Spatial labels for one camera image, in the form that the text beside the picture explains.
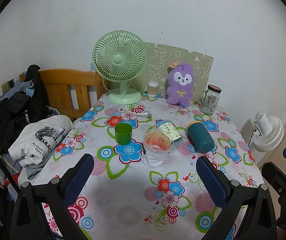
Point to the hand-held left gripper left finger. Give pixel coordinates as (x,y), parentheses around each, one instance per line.
(79,178)

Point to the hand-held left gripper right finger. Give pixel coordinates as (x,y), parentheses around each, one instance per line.
(211,183)

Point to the teal cup with tan rim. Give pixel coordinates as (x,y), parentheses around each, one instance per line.
(200,138)

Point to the green plastic cup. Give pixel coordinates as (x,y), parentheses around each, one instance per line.
(123,133)

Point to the labelled clear plastic cup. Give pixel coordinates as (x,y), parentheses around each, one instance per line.
(169,130)

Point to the white standing fan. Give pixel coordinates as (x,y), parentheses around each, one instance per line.
(268,132)

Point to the grey cloth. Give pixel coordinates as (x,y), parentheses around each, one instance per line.
(30,173)

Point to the white printed t-shirt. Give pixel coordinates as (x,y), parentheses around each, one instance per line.
(45,137)

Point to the floral tablecloth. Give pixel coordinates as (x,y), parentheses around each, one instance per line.
(138,190)

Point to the black rod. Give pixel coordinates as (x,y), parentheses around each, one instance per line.
(0,160)

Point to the glass jar with lid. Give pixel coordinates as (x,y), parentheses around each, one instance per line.
(209,100)

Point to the wooden headboard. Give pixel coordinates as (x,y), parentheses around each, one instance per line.
(65,90)

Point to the black jacket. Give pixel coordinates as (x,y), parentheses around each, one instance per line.
(12,115)

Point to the purple plush toy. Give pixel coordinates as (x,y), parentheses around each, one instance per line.
(181,87)

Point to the cotton swab container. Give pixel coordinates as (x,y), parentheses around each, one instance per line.
(153,90)

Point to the green desk fan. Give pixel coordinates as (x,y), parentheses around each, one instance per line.
(119,60)

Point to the green cartoon patterned mat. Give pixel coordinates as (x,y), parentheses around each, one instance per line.
(158,60)

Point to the dark wall socket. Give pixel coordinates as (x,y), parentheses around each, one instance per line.
(11,84)

